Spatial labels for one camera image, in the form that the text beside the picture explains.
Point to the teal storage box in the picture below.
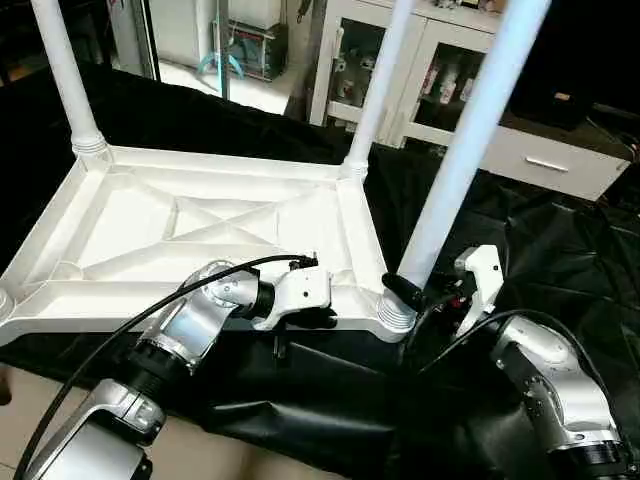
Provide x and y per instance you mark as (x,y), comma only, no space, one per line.
(250,45)

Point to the white plastic table top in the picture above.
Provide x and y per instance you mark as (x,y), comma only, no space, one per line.
(200,210)

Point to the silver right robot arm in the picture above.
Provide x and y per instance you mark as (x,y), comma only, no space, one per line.
(555,380)

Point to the white drawer unit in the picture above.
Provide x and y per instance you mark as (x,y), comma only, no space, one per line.
(545,160)

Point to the black work mat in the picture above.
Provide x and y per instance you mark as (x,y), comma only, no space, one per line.
(330,420)

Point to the black box yellow label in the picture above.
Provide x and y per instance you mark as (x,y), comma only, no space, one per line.
(560,60)

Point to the white glass-door cabinet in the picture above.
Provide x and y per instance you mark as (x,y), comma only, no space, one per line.
(430,60)

